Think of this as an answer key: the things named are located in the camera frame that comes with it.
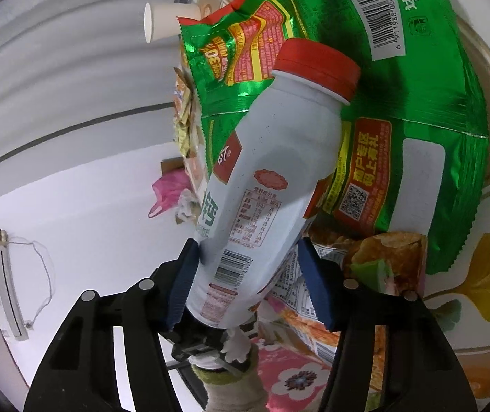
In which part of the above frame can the white strawberry yogurt bottle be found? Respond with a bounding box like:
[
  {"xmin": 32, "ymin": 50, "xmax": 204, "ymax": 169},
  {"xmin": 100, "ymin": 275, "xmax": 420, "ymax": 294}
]
[{"xmin": 186, "ymin": 38, "xmax": 360, "ymax": 329}]

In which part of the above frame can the wall air conditioner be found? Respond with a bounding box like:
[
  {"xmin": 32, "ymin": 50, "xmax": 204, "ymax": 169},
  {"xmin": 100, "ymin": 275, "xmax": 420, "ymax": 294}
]
[{"xmin": 0, "ymin": 230, "xmax": 29, "ymax": 341}]

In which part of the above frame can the grey curtain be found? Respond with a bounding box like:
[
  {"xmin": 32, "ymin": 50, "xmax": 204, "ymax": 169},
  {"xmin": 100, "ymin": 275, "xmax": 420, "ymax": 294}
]
[{"xmin": 0, "ymin": 0, "xmax": 186, "ymax": 182}]

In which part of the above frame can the white paper cup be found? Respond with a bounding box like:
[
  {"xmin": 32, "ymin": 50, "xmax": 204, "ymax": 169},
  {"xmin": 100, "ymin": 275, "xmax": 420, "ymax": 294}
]
[{"xmin": 143, "ymin": 3, "xmax": 200, "ymax": 44}]

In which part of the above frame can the green snack bag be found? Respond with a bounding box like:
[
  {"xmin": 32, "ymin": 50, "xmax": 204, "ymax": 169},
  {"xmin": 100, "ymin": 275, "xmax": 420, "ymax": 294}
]
[{"xmin": 180, "ymin": 0, "xmax": 489, "ymax": 274}]

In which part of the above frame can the pink plastic bag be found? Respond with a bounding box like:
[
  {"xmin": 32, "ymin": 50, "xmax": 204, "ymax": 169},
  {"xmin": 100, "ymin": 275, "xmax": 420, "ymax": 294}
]
[{"xmin": 148, "ymin": 168, "xmax": 192, "ymax": 219}]

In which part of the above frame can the gold candy wrapper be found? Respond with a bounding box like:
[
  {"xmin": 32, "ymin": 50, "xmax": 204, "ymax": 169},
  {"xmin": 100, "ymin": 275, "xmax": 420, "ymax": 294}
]
[{"xmin": 173, "ymin": 68, "xmax": 192, "ymax": 157}]

